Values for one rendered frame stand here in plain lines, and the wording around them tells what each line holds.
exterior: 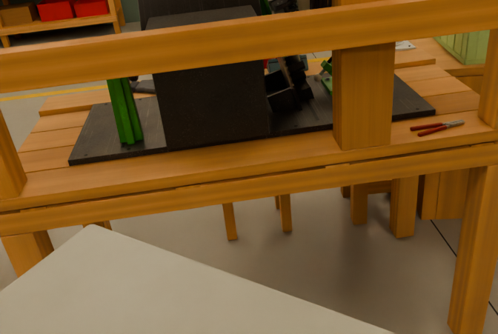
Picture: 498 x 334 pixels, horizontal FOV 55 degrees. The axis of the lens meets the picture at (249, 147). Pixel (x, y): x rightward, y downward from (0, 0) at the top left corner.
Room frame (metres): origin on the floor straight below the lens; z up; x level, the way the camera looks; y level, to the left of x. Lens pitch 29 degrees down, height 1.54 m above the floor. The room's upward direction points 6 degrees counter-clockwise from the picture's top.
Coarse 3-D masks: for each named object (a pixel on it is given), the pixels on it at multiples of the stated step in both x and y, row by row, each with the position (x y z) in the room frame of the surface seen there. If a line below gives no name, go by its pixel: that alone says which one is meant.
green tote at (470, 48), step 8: (472, 32) 1.88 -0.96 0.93; (480, 32) 1.88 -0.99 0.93; (488, 32) 1.88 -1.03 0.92; (440, 40) 2.18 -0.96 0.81; (448, 40) 2.09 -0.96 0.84; (456, 40) 1.99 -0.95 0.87; (464, 40) 1.92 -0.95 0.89; (472, 40) 1.88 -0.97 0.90; (480, 40) 1.88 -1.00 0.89; (448, 48) 2.07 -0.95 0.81; (456, 48) 1.98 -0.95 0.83; (464, 48) 1.91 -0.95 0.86; (472, 48) 1.88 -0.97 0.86; (480, 48) 1.88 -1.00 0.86; (456, 56) 1.97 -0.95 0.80; (464, 56) 1.90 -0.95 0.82; (472, 56) 1.88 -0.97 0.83; (480, 56) 1.88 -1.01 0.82; (464, 64) 1.89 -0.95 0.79
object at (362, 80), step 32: (352, 0) 1.13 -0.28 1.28; (352, 64) 1.13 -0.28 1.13; (384, 64) 1.13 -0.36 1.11; (352, 96) 1.13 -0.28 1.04; (384, 96) 1.13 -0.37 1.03; (480, 96) 1.24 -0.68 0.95; (0, 128) 1.12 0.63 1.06; (352, 128) 1.13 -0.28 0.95; (384, 128) 1.13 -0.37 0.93; (0, 160) 1.07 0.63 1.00; (0, 192) 1.07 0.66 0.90
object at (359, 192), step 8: (360, 184) 1.88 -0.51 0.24; (368, 184) 1.90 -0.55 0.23; (376, 184) 1.90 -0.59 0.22; (384, 184) 1.90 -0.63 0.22; (344, 192) 2.13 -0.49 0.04; (352, 192) 1.91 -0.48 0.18; (360, 192) 1.89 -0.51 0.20; (368, 192) 1.90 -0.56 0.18; (376, 192) 1.90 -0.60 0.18; (384, 192) 1.90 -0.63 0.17; (352, 200) 1.91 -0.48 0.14; (360, 200) 1.89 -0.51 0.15; (352, 208) 1.91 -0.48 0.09; (360, 208) 1.89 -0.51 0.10; (352, 216) 1.91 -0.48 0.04; (360, 216) 1.88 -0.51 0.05
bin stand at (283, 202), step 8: (280, 200) 1.89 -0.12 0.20; (288, 200) 1.89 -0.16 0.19; (224, 208) 1.87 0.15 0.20; (232, 208) 1.88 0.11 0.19; (280, 208) 1.91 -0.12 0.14; (288, 208) 1.89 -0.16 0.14; (224, 216) 1.88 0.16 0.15; (232, 216) 1.88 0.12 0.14; (280, 216) 1.93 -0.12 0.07; (288, 216) 1.89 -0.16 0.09; (232, 224) 1.88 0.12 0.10; (288, 224) 1.89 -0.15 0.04; (232, 232) 1.88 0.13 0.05
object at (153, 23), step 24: (168, 24) 1.28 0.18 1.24; (168, 72) 1.22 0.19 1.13; (192, 72) 1.22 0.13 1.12; (216, 72) 1.22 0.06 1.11; (240, 72) 1.23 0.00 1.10; (264, 72) 1.25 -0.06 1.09; (168, 96) 1.22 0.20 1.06; (192, 96) 1.22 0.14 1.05; (216, 96) 1.22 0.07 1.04; (240, 96) 1.23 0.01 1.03; (264, 96) 1.23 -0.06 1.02; (168, 120) 1.21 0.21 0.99; (192, 120) 1.22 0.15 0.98; (216, 120) 1.22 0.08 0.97; (240, 120) 1.23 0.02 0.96; (264, 120) 1.23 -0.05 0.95; (168, 144) 1.21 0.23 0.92; (192, 144) 1.22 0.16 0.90
